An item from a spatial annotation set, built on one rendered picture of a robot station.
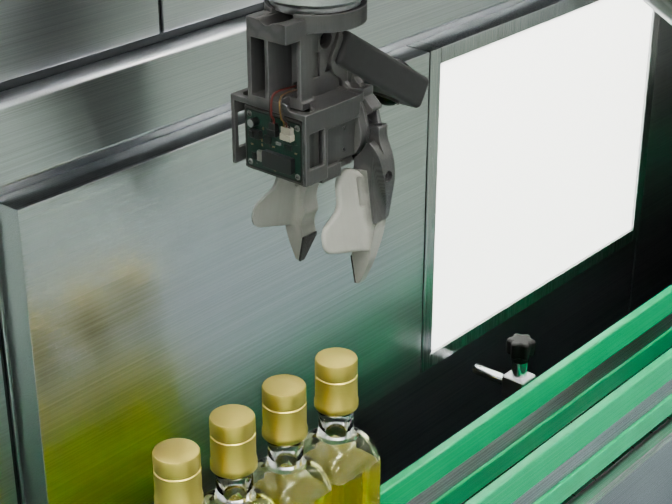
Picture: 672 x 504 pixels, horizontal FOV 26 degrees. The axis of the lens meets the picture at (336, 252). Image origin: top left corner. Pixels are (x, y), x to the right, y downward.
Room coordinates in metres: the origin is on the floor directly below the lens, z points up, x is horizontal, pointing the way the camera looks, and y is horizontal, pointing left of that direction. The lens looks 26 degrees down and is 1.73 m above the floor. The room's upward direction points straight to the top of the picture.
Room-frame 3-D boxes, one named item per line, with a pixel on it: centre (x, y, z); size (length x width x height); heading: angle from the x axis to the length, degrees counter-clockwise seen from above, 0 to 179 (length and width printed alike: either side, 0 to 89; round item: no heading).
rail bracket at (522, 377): (1.31, -0.17, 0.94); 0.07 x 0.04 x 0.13; 49
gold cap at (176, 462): (0.86, 0.11, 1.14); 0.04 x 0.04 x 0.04
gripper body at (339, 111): (0.97, 0.02, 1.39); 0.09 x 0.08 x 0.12; 139
